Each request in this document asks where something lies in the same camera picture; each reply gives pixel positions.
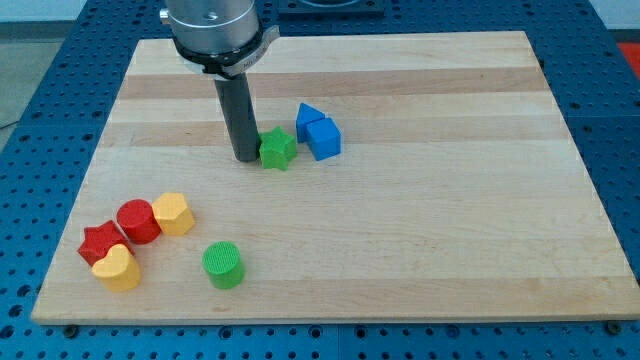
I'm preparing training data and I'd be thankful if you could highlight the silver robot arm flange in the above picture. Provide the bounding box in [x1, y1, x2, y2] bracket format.
[159, 0, 280, 78]

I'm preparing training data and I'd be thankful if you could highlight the blue triangle block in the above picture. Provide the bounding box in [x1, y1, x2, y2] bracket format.
[295, 103, 325, 143]

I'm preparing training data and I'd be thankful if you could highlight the blue cube block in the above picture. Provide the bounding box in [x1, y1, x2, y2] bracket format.
[305, 118, 342, 161]

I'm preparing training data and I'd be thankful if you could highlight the green star block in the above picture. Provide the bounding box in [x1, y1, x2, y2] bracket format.
[259, 126, 297, 171]

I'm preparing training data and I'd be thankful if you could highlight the wooden board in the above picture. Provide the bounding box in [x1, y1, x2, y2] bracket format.
[32, 31, 639, 325]

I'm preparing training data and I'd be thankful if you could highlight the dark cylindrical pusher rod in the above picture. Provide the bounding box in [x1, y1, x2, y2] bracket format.
[214, 73, 261, 162]

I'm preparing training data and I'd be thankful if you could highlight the green cylinder block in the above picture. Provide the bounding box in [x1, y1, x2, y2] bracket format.
[201, 241, 245, 290]

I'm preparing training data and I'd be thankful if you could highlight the yellow hexagon block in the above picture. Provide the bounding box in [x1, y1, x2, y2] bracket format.
[151, 192, 195, 236]

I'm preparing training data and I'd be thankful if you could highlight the red cylinder block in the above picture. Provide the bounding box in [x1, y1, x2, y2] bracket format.
[116, 199, 161, 245]

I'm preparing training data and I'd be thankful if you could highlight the yellow heart block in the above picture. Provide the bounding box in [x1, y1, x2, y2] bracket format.
[91, 244, 141, 292]

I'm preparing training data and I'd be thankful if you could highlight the red star block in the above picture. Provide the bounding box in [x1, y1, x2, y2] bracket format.
[77, 220, 134, 266]

